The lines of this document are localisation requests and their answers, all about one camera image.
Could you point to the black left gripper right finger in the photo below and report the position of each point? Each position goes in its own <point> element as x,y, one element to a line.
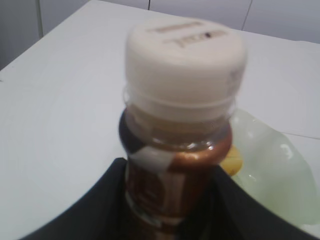
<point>226,212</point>

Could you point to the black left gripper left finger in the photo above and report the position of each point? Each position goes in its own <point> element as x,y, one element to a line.
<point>101,214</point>

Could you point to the toy bread bun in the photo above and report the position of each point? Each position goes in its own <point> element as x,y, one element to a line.
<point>233,161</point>

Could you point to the brown coffee drink bottle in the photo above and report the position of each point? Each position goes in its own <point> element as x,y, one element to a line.
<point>182,78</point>

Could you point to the pale green ruffled glass plate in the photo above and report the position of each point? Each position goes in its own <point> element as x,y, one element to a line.
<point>274,173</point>

